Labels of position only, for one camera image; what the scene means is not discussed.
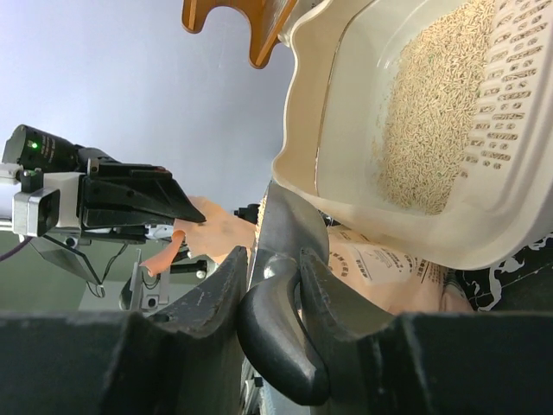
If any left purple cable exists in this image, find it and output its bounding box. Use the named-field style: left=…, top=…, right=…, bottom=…
left=0, top=237, right=31, bottom=263

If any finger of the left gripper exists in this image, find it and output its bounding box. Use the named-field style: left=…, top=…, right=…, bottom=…
left=81, top=205, right=175, bottom=229
left=81, top=163, right=207, bottom=224

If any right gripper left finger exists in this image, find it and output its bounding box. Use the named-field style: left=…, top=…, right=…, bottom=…
left=1, top=246, right=247, bottom=414

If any orange wooden shelf rack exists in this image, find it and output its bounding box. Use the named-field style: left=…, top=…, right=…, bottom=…
left=181, top=0, right=299, bottom=68

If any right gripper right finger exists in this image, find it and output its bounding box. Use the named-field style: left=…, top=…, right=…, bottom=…
left=301, top=250, right=552, bottom=414

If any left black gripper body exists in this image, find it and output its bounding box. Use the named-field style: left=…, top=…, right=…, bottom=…
left=78, top=157, right=147, bottom=242

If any beige plastic litter box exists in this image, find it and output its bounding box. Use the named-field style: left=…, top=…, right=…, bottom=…
left=272, top=0, right=552, bottom=270

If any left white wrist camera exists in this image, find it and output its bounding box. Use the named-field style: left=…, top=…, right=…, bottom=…
left=10, top=170, right=81, bottom=238

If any pink cat litter bag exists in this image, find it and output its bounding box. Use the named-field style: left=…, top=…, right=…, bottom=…
left=142, top=196, right=473, bottom=315

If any metal litter scoop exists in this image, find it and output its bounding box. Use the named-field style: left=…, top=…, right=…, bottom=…
left=237, top=182, right=329, bottom=406

